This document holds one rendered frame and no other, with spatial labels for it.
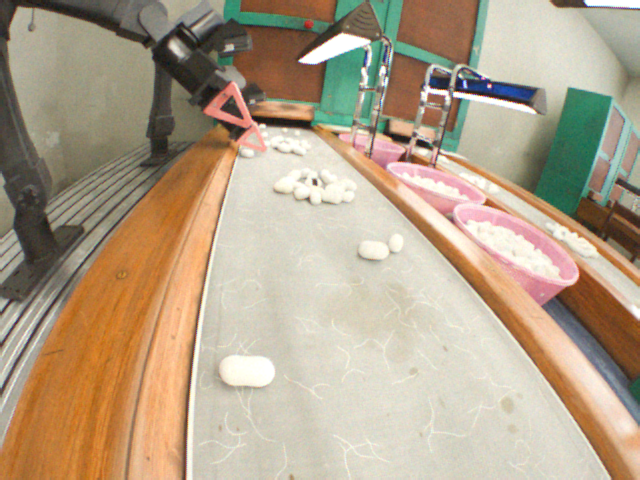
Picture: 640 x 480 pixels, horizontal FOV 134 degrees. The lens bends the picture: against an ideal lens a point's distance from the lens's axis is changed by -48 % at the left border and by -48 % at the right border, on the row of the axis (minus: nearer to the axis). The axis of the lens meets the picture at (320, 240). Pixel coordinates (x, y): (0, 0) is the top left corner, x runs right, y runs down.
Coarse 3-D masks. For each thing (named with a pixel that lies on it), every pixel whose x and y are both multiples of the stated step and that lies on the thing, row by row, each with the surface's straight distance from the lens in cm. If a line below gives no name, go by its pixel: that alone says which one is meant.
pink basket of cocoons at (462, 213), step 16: (464, 208) 57; (480, 208) 61; (464, 224) 58; (496, 224) 64; (512, 224) 65; (528, 224) 65; (480, 240) 42; (528, 240) 65; (544, 240) 64; (496, 256) 41; (560, 256) 61; (512, 272) 42; (528, 272) 41; (560, 272) 59; (576, 272) 54; (528, 288) 44; (544, 288) 45; (560, 288) 48
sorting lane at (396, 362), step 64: (256, 192) 46; (256, 256) 29; (320, 256) 31; (256, 320) 23; (320, 320) 23; (384, 320) 25; (448, 320) 28; (192, 384) 20; (320, 384) 20; (384, 384) 21; (448, 384) 23; (512, 384) 27; (192, 448) 18; (256, 448) 18; (320, 448) 18; (384, 448) 19; (448, 448) 21; (512, 448) 24; (576, 448) 30
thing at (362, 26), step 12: (360, 12) 54; (372, 12) 55; (336, 24) 60; (348, 24) 53; (360, 24) 54; (372, 24) 55; (324, 36) 66; (336, 36) 58; (360, 36) 55; (372, 36) 54; (312, 48) 79
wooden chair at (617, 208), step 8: (616, 200) 271; (616, 208) 270; (624, 208) 268; (608, 216) 270; (624, 216) 267; (632, 216) 265; (608, 224) 269; (632, 224) 264; (600, 232) 269; (616, 232) 267; (624, 232) 265; (632, 240) 261; (632, 256) 257
